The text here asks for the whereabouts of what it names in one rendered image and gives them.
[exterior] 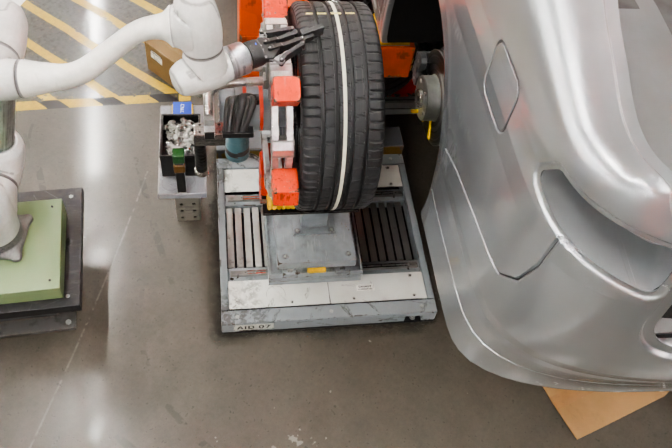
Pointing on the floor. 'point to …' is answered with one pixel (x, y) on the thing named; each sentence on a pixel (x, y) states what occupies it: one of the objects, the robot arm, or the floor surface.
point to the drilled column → (188, 209)
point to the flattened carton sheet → (597, 407)
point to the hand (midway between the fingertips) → (311, 32)
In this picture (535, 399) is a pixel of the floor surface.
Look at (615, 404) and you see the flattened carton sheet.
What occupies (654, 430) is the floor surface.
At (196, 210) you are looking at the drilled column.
